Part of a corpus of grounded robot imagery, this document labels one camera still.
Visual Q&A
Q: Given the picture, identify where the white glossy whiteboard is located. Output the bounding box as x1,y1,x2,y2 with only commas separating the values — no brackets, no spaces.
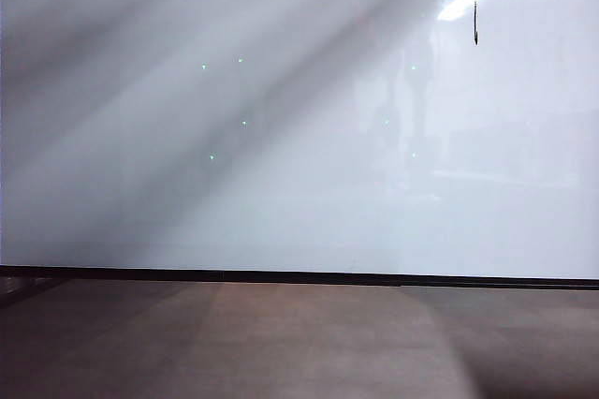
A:
0,0,599,281

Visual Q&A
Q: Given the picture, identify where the black whiteboard frame strip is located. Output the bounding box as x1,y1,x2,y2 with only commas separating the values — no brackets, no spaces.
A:
0,265,599,291

